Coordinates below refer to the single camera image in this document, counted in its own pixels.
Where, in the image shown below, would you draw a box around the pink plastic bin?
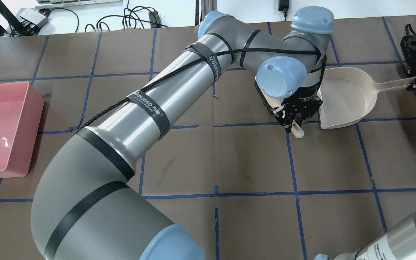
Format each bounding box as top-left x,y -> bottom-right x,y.
0,81 -> 45,178

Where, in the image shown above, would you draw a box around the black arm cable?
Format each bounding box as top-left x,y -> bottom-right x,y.
76,48 -> 328,132

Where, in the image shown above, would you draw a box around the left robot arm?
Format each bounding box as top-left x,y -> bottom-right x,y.
30,6 -> 334,260

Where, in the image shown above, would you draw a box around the beige plastic dustpan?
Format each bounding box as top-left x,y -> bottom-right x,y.
317,66 -> 415,130

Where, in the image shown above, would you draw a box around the beige hand brush black bristles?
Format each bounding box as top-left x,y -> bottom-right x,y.
254,76 -> 305,138

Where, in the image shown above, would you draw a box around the aluminium frame post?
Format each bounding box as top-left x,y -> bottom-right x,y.
199,0 -> 218,19

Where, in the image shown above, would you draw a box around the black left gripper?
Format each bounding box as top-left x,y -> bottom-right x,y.
272,79 -> 322,129

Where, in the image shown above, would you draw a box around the black power adapter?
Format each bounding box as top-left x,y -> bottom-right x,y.
148,10 -> 160,27

